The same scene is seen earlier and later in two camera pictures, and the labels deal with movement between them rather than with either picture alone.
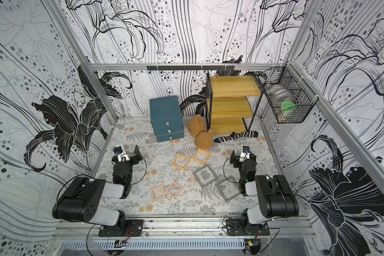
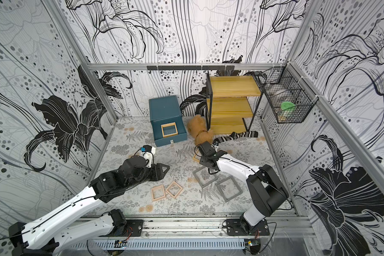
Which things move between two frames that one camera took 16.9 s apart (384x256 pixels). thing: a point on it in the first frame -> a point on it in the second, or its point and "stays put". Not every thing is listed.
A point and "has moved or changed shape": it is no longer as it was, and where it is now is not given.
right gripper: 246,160 -> 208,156
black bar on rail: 190,68 stays put
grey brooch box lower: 229,188 stays put
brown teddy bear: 197,127 stays put
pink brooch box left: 158,192 stays put
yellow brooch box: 181,161 -> 169,129
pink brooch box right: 174,189 stays put
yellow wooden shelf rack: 231,102 stays put
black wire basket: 289,98 stays put
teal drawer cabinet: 167,118 has moved or changed shape
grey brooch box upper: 205,175 stays put
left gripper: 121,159 -> 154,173
